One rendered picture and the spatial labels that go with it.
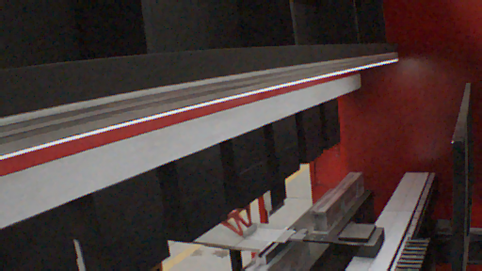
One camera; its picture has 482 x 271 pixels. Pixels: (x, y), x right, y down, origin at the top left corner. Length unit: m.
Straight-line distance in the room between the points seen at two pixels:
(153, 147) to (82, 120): 0.38
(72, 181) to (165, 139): 0.21
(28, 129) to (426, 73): 1.72
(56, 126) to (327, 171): 1.81
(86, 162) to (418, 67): 1.52
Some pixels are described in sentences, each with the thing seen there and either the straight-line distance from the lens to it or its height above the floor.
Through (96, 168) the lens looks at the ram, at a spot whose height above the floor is 1.37.
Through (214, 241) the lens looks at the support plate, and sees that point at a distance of 1.31.
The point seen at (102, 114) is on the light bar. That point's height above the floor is 1.47.
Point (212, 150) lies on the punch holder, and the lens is 0.90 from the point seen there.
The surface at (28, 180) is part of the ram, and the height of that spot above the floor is 1.39.
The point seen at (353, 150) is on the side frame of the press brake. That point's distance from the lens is 2.03.
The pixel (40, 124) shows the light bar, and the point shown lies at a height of 1.47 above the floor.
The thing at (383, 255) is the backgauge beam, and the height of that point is 0.98.
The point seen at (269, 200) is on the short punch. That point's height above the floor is 1.13.
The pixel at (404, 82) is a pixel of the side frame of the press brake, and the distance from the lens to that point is 1.93.
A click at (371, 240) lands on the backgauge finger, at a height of 1.02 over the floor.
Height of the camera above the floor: 1.49
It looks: 10 degrees down
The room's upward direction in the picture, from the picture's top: 7 degrees counter-clockwise
